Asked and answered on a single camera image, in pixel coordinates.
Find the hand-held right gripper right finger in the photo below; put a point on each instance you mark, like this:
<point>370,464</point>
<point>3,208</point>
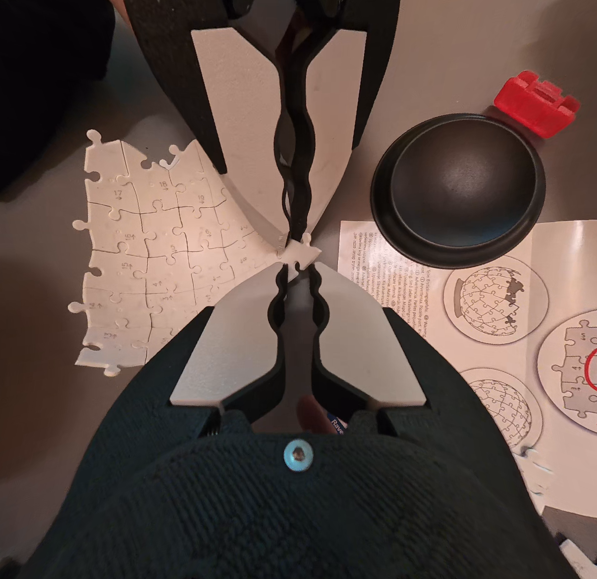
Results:
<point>364,355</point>

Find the red plastic clip part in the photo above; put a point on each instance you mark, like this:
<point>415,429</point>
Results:
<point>531,107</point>

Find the printed instruction sheet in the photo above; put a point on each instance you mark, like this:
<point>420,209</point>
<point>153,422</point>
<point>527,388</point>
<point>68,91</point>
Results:
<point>466,331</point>

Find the curved assembled white puzzle section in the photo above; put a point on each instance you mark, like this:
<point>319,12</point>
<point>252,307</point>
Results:
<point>163,243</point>

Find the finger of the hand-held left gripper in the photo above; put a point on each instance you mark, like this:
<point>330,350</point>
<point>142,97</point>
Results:
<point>336,112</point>
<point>233,98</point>

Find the white puzzle piece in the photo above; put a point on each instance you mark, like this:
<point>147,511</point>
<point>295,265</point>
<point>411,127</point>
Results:
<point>298,252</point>

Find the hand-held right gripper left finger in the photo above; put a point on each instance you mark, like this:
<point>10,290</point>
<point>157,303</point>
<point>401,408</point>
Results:
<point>228,355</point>

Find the person's right hand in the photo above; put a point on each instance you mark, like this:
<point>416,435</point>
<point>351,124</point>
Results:
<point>310,415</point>

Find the black round ball stand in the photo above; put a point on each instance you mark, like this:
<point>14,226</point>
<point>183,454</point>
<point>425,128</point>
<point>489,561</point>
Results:
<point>457,182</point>

